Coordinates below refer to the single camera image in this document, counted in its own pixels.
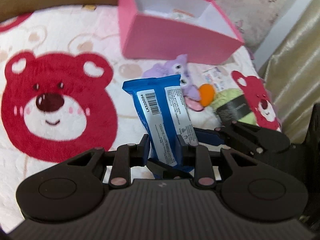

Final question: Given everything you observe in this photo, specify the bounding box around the white tissue packet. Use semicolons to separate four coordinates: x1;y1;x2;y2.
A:
202;66;232;92

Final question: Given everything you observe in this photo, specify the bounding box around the gold satin curtain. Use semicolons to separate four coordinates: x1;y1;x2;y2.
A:
261;0;319;143

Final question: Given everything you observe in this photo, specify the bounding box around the bear print fleece blanket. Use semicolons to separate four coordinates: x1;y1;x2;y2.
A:
1;6;280;231

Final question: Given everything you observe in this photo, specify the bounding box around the pink storage box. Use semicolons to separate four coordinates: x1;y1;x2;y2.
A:
118;0;244;65

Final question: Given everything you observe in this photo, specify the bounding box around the purple plush toy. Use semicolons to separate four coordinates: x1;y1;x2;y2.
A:
142;54;205;112

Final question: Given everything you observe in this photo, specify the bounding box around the blue snack packet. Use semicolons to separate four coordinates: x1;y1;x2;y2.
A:
122;74;199;172

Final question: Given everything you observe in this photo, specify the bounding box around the orange makeup sponge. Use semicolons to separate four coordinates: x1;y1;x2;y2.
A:
199;83;215;107

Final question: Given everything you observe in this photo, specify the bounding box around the green yarn ball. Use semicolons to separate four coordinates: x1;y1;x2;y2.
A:
210;88;257;125

